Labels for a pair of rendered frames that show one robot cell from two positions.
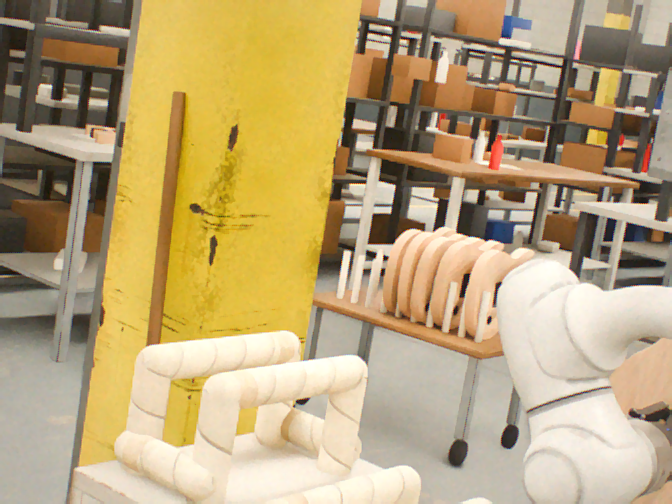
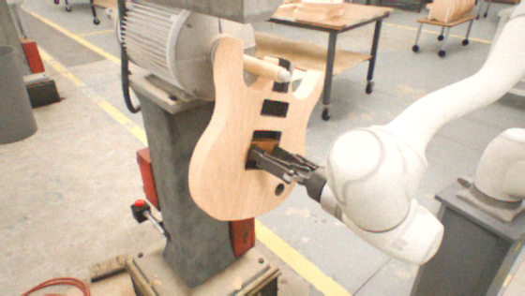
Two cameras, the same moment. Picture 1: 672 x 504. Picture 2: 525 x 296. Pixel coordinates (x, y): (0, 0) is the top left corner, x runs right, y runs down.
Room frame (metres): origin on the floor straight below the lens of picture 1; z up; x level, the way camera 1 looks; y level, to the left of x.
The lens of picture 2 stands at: (1.52, 0.17, 1.50)
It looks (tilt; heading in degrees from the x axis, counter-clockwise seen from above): 31 degrees down; 278
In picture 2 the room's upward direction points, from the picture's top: straight up
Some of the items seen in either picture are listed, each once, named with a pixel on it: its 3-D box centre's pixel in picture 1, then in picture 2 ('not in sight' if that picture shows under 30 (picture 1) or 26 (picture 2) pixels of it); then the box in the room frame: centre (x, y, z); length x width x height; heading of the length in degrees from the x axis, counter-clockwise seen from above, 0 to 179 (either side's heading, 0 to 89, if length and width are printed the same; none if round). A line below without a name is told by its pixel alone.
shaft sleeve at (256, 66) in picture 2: not in sight; (254, 65); (1.64, -0.60, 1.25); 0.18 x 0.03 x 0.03; 139
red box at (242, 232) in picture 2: not in sight; (227, 206); (1.82, -0.97, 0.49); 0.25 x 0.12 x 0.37; 139
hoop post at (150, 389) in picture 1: (146, 416); not in sight; (1.03, 0.14, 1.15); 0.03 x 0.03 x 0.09
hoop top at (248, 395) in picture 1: (290, 381); not in sight; (1.05, 0.02, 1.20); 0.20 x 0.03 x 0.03; 142
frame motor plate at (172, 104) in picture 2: not in sight; (176, 81); (1.93, -0.85, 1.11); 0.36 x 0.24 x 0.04; 139
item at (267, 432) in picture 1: (277, 394); not in sight; (1.17, 0.03, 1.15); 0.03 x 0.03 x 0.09
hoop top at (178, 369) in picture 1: (223, 355); not in sight; (1.10, 0.08, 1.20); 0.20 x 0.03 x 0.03; 142
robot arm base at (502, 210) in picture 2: not in sight; (489, 191); (0.85, -0.91, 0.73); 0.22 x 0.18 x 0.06; 132
